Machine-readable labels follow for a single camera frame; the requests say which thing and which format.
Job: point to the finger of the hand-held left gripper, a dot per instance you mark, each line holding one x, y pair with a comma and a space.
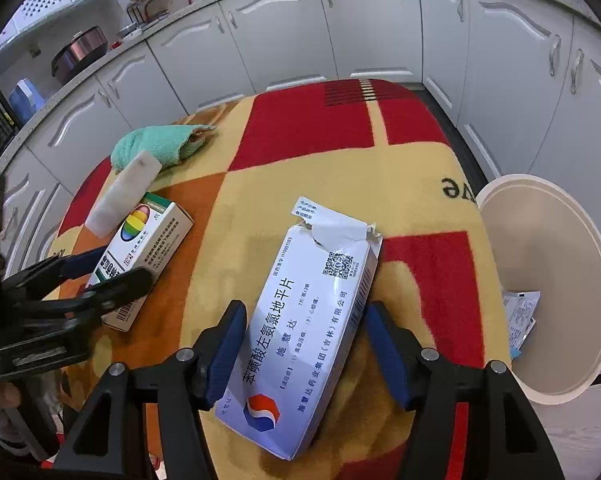
125, 285
88, 262

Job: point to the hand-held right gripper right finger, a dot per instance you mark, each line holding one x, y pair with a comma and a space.
385, 350

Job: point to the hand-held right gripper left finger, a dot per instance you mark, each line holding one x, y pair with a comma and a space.
228, 345

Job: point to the rainbow print medicine box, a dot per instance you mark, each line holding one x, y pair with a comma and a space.
140, 240

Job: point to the white foam block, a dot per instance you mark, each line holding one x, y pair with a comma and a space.
123, 195

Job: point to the torn blue white medicine box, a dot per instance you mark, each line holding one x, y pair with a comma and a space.
300, 320

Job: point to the white padded labelled package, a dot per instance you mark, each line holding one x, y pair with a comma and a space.
520, 320

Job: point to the beige round plastic bin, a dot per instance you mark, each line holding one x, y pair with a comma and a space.
555, 240

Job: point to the person's left forearm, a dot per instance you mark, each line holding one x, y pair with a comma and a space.
3, 425

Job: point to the green terry cloth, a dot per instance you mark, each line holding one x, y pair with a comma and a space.
155, 142

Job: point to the blue white carton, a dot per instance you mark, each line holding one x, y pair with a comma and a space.
28, 96

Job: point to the red yellow printed blanket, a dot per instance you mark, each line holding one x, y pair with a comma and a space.
300, 160

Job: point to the grey speckled countertop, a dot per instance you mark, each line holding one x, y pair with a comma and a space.
180, 12

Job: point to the row of white base cabinets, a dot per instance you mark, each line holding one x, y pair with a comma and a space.
370, 25

